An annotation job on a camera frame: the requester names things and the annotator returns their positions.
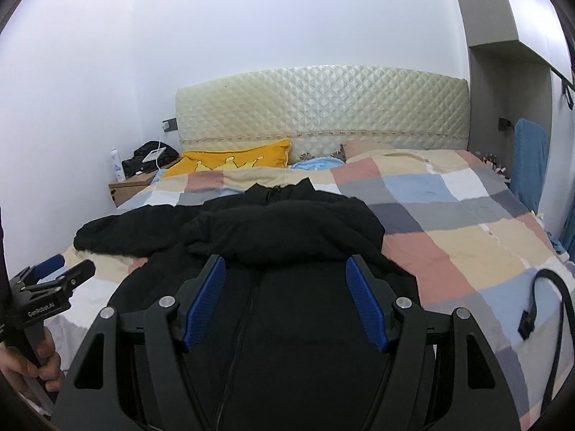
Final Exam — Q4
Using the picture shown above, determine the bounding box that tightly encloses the blue hanging towel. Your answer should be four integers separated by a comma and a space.
511, 119, 551, 217

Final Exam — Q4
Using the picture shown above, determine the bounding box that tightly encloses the checkered patchwork blanket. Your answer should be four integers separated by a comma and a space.
45, 147, 575, 431

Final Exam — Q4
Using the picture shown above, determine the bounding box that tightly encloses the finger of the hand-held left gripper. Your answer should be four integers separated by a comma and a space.
10, 254, 66, 284
24, 259, 97, 298

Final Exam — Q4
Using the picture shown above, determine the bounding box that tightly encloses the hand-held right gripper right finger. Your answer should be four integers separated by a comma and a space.
345, 254, 523, 431

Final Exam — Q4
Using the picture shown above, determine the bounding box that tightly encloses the black zip jacket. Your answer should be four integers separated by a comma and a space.
74, 178, 438, 431

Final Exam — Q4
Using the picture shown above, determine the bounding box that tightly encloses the person's left hand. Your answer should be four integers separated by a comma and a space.
0, 338, 64, 397

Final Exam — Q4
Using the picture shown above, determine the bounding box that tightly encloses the cream quilted headboard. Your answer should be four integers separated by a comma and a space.
175, 65, 470, 166

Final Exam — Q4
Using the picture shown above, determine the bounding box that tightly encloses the wooden nightstand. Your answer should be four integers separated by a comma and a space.
108, 167, 166, 208

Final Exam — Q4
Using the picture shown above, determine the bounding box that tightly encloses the group of small bottles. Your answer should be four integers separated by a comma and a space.
477, 150, 512, 179

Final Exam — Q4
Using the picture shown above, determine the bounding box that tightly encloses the grey wall cabinet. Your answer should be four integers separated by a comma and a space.
449, 0, 575, 252

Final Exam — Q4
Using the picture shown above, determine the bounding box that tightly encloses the white charging cable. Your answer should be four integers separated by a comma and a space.
152, 125, 168, 177

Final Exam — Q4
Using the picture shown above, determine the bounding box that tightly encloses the black cable with connector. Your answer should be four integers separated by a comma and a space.
516, 268, 575, 419

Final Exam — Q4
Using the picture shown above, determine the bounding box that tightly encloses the white spray bottle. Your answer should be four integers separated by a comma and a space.
110, 147, 127, 184

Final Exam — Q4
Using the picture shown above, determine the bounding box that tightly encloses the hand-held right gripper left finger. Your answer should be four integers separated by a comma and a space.
54, 254, 227, 431

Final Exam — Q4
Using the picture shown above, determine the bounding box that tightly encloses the black bag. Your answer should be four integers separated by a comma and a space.
121, 141, 181, 179

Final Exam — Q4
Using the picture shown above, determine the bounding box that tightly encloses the light blue cloth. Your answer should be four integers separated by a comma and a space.
290, 154, 348, 173

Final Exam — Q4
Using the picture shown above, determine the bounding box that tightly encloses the yellow pillow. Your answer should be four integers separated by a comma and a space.
161, 138, 294, 179

